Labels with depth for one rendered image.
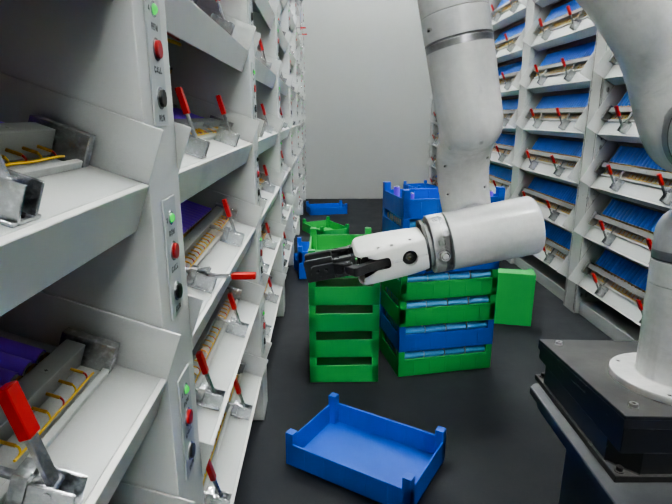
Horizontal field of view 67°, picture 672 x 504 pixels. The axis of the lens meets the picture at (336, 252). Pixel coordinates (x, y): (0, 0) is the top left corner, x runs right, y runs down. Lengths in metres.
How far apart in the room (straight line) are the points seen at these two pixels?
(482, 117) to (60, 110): 0.48
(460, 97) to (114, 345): 0.50
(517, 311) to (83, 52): 1.75
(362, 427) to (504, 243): 0.74
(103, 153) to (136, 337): 0.17
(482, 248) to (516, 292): 1.27
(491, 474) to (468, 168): 0.71
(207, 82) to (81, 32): 0.70
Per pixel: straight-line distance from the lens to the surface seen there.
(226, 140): 0.98
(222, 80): 1.18
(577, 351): 0.99
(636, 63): 0.82
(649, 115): 0.88
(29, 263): 0.32
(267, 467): 1.24
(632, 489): 0.84
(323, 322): 1.46
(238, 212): 1.19
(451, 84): 0.71
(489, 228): 0.72
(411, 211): 1.42
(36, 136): 0.46
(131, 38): 0.49
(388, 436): 1.31
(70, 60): 0.50
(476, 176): 0.82
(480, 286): 1.57
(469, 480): 1.23
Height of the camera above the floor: 0.76
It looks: 15 degrees down
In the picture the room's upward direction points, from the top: straight up
